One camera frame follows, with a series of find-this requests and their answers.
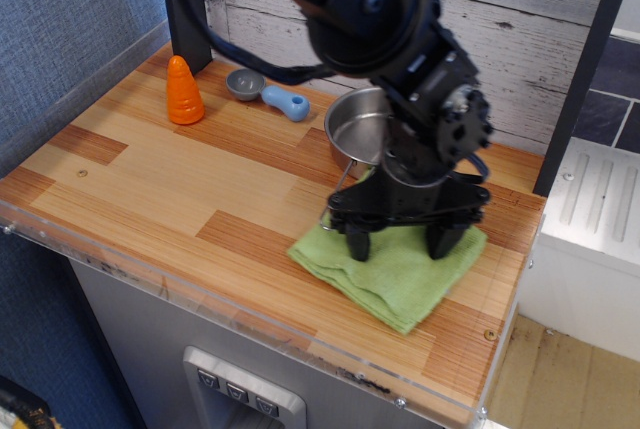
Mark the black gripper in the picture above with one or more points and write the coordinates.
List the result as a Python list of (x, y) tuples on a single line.
[(447, 208)]

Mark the green cloth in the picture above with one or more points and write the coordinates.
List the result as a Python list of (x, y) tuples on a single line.
[(399, 284)]

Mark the steel pan with wire handle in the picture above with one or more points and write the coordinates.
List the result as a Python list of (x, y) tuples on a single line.
[(356, 125)]

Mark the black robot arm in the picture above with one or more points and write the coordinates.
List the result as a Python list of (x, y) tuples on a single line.
[(438, 117)]

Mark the white ribbed appliance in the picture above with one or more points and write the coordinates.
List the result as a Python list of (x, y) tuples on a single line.
[(583, 274)]

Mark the blue grey measuring scoop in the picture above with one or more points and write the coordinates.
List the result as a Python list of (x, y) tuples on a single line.
[(248, 85)]

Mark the grey cabinet with dispenser panel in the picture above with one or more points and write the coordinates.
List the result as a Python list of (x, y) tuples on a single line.
[(193, 361)]

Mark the orange toy carrot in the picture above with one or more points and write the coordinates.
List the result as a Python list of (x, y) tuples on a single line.
[(184, 102)]

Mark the yellow object bottom left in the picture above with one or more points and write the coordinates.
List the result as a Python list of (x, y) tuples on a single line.
[(19, 413)]

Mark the dark right shelf post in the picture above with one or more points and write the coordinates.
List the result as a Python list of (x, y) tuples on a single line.
[(608, 16)]

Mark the dark shelf post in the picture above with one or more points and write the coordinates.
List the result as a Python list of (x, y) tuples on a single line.
[(608, 16), (187, 40)]

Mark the dark left shelf post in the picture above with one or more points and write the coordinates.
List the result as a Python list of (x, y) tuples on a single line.
[(187, 40)]

